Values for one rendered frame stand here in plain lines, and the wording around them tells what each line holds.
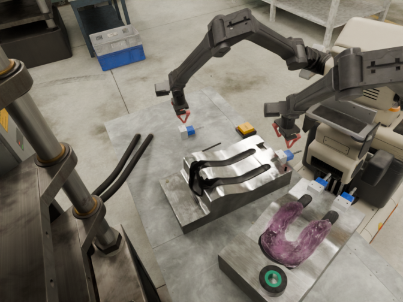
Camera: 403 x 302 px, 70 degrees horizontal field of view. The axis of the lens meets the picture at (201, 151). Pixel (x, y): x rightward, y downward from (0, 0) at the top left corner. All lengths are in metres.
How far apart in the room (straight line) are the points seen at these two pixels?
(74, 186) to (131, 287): 0.43
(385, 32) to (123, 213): 1.92
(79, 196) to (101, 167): 1.74
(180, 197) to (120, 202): 1.23
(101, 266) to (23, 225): 0.52
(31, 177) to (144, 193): 0.59
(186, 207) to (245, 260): 0.32
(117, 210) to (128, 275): 1.22
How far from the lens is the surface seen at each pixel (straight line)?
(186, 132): 1.47
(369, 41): 1.15
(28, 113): 0.77
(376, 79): 0.74
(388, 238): 2.27
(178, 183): 1.22
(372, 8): 4.82
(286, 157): 1.33
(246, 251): 0.99
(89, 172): 2.69
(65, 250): 0.98
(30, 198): 0.79
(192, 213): 1.13
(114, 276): 1.17
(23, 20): 4.66
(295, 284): 0.96
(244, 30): 0.92
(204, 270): 1.09
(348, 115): 1.30
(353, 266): 1.16
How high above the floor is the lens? 1.80
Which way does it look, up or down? 45 degrees down
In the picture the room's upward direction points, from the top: 7 degrees counter-clockwise
